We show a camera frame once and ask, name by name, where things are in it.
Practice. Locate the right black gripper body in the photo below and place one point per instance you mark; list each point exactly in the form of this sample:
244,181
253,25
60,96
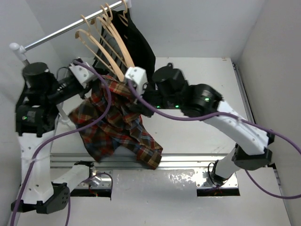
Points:
154,97

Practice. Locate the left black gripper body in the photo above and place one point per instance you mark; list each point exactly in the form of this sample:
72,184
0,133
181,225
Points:
87,87

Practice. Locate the plaid flannel shirt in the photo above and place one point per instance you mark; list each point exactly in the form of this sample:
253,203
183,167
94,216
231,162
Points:
119,128

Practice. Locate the beige hanger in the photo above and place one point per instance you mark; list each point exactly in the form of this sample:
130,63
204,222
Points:
123,15
109,26
97,22
112,66

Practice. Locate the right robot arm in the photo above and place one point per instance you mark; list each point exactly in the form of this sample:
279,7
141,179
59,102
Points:
170,90

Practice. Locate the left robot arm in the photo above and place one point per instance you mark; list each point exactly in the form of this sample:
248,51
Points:
37,112

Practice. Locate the beige hanger under black garment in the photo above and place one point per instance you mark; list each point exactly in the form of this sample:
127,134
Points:
123,15

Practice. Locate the black hanging garment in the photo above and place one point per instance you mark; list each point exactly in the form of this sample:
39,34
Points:
141,53

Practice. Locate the grey pleated skirt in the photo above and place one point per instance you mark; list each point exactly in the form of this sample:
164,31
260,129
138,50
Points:
111,46

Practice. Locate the metal rack upright pole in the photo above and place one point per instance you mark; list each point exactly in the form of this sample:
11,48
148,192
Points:
61,110

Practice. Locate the white front cover board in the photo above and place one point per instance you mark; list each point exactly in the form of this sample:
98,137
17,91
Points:
167,198

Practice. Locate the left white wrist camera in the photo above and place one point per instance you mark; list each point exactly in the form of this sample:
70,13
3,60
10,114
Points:
82,74

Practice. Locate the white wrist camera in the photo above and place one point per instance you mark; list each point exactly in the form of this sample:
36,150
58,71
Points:
82,74
138,76

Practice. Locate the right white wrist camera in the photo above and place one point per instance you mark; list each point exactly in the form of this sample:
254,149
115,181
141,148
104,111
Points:
138,76

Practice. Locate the metal clothes rack rail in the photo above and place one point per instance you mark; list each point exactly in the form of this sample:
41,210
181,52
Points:
20,50

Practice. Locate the aluminium mounting rail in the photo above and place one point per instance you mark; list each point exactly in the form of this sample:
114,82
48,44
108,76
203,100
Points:
197,162

